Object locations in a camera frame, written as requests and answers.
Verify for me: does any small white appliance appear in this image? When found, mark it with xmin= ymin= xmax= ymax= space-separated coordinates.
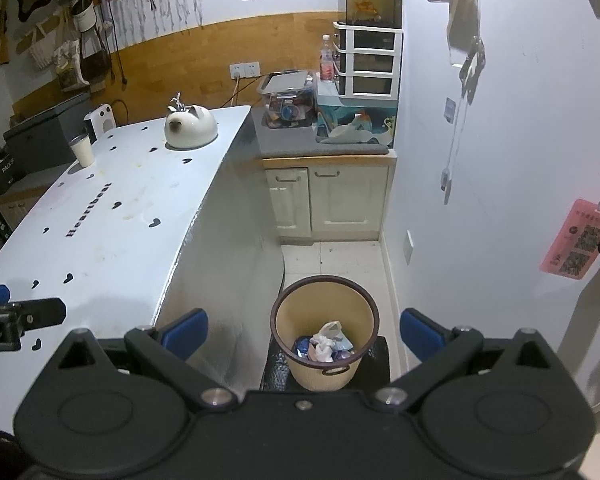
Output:
xmin=84 ymin=103 xmax=117 ymax=141

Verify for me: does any glass fish tank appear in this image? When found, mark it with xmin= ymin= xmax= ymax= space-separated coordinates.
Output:
xmin=338 ymin=0 xmax=401 ymax=28

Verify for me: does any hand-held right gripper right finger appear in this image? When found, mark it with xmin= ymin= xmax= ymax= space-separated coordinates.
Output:
xmin=374 ymin=308 xmax=556 ymax=413

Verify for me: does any teal plastic tank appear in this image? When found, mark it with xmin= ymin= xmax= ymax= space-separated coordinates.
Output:
xmin=316 ymin=94 xmax=398 ymax=148

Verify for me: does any beige tote bag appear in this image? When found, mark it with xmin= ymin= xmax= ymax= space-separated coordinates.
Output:
xmin=30 ymin=25 xmax=91 ymax=92

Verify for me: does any pink card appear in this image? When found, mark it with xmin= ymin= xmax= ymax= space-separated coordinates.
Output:
xmin=540 ymin=199 xmax=600 ymax=278

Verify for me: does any grey storage box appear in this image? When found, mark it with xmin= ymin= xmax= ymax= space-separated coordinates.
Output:
xmin=2 ymin=92 xmax=93 ymax=173

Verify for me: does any white hanging cable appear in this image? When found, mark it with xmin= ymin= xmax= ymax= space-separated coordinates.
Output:
xmin=440 ymin=35 xmax=486 ymax=206

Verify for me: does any plastic water bottle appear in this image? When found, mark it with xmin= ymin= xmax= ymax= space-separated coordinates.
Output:
xmin=320 ymin=35 xmax=335 ymax=83

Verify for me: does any cream cabinet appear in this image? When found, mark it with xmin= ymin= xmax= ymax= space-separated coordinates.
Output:
xmin=263 ymin=155 xmax=397 ymax=247

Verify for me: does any white macrame wall hanging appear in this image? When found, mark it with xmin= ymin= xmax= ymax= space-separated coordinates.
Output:
xmin=117 ymin=0 xmax=206 ymax=41

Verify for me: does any white paper cup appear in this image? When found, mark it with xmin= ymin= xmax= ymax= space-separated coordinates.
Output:
xmin=69 ymin=134 xmax=97 ymax=167

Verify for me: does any beige bin with brown rim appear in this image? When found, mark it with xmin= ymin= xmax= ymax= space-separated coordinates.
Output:
xmin=270 ymin=275 xmax=380 ymax=392

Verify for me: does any pink white tissue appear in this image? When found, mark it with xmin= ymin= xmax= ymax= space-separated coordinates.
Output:
xmin=310 ymin=321 xmax=348 ymax=362

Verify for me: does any clear lidded storage box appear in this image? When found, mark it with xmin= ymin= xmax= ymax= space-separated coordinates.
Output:
xmin=258 ymin=70 xmax=317 ymax=128

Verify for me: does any teal snack wrapper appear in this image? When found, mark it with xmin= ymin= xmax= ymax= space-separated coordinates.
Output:
xmin=332 ymin=335 xmax=356 ymax=361

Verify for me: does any white cat-shaped ceramic pot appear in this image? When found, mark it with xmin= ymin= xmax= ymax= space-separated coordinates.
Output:
xmin=164 ymin=92 xmax=219 ymax=150

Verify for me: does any white wall socket strip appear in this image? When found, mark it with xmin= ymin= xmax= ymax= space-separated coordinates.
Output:
xmin=230 ymin=61 xmax=261 ymax=80

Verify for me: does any white drawer organizer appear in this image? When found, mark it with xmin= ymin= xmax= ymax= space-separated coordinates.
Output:
xmin=333 ymin=21 xmax=403 ymax=98

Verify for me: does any black cardboard box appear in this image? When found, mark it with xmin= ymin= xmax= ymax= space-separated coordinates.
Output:
xmin=0 ymin=152 xmax=28 ymax=196

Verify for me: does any black mesh bag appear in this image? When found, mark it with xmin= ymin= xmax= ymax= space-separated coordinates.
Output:
xmin=77 ymin=0 xmax=113 ymax=83

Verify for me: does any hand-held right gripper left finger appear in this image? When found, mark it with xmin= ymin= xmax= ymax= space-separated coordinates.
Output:
xmin=55 ymin=308 xmax=241 ymax=413

